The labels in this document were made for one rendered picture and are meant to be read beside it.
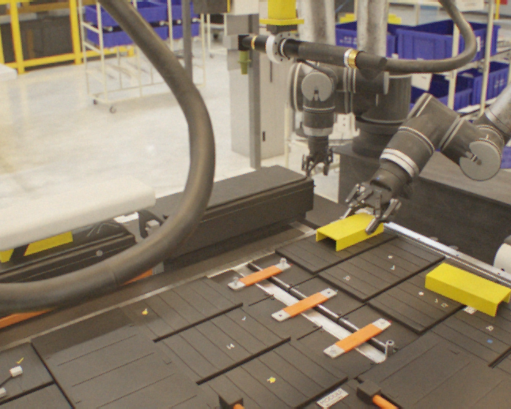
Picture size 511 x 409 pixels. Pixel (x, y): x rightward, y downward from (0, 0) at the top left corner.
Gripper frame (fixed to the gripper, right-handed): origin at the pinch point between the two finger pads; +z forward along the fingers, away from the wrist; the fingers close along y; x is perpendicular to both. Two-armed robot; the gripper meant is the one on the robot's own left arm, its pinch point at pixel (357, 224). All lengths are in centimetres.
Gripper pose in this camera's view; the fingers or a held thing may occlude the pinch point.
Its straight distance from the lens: 139.3
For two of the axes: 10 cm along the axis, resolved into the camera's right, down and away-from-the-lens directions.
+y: 6.2, 3.2, -7.2
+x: 5.1, 5.3, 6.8
